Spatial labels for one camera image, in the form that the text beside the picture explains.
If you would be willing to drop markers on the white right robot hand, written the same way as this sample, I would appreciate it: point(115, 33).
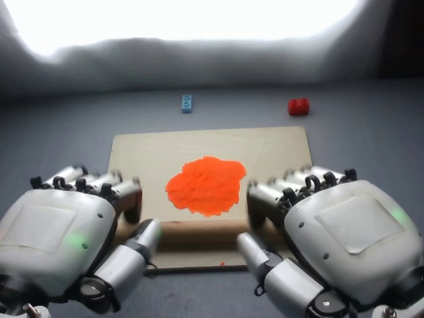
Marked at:
point(351, 232)

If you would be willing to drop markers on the light blue toy brick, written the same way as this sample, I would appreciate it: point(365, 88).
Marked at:
point(187, 104)

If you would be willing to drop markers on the white backdrop sheet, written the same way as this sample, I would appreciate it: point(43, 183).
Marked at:
point(132, 66)

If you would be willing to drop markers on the orange play dough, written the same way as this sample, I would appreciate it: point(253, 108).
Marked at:
point(205, 185)

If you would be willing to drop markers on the light wooden board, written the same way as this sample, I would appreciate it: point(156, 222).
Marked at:
point(212, 149)

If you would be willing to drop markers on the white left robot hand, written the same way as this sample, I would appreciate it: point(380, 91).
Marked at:
point(43, 232)

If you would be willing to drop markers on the grey table cloth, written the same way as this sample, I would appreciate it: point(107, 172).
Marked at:
point(66, 132)

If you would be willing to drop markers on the red toy brick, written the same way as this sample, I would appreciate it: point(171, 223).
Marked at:
point(298, 107)

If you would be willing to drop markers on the wooden rolling pin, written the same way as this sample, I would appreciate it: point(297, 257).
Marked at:
point(198, 232)

